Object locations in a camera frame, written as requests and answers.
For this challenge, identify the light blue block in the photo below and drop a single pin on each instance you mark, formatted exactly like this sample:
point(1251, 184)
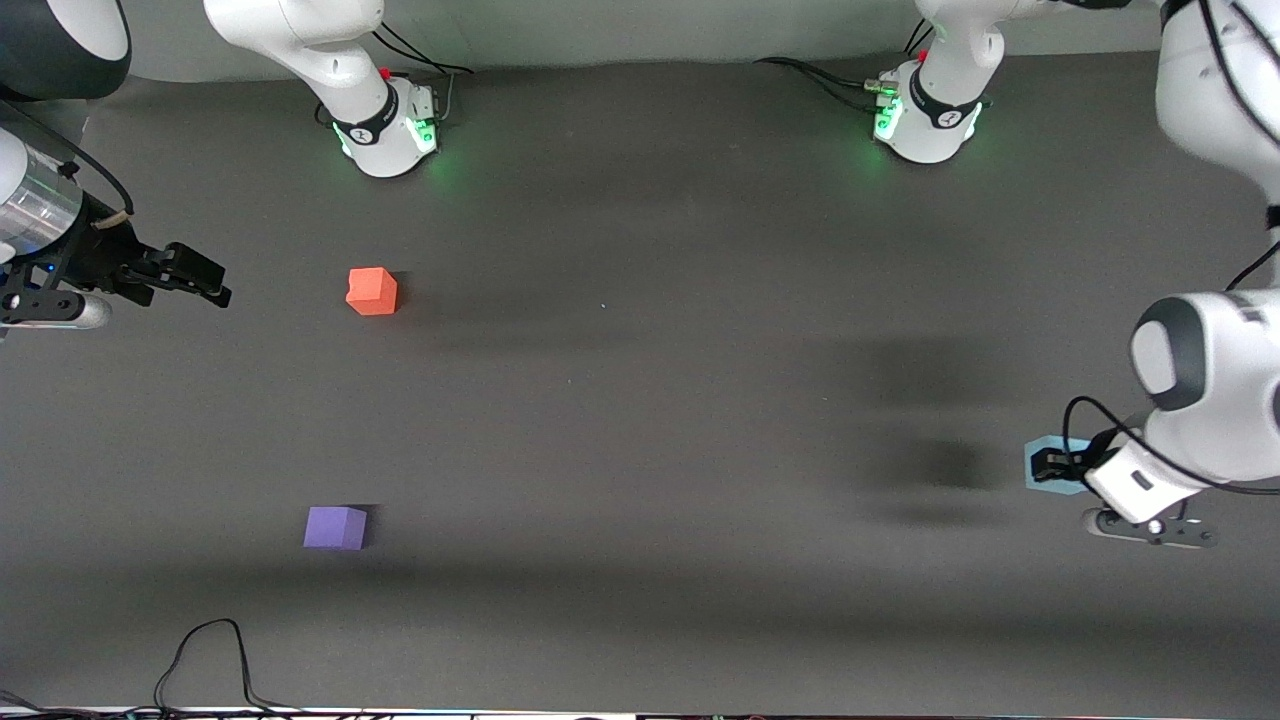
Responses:
point(1045, 487)

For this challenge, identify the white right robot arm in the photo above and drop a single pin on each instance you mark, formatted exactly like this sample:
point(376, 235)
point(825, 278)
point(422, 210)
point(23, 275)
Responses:
point(330, 50)

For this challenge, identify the orange cube block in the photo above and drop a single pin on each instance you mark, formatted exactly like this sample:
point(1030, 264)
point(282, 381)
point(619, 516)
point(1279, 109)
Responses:
point(371, 292)

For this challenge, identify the purple cube block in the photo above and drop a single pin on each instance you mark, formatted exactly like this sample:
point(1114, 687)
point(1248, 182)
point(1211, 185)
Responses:
point(335, 528)

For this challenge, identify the dark grey table mat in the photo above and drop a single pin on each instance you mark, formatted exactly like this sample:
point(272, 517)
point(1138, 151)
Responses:
point(700, 450)

